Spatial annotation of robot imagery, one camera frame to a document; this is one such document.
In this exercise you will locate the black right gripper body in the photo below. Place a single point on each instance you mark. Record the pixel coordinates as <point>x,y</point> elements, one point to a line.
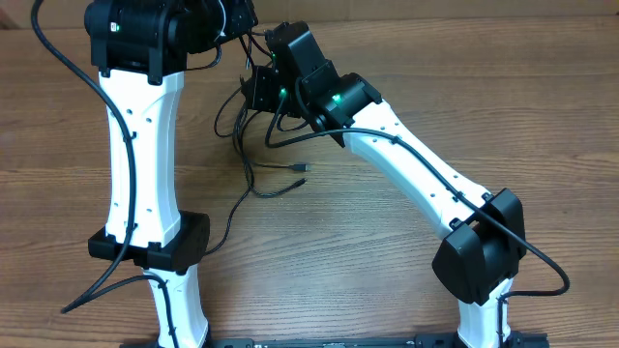
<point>273,95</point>

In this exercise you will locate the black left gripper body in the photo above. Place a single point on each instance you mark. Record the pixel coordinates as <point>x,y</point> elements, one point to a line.
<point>230,18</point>

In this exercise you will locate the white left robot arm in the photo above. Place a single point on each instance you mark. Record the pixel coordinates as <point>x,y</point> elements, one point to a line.
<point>141,50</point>

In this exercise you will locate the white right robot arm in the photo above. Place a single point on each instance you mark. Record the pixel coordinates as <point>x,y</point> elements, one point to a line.
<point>481,233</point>

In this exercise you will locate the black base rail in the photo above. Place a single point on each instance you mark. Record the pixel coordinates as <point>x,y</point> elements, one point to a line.
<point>426,340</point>

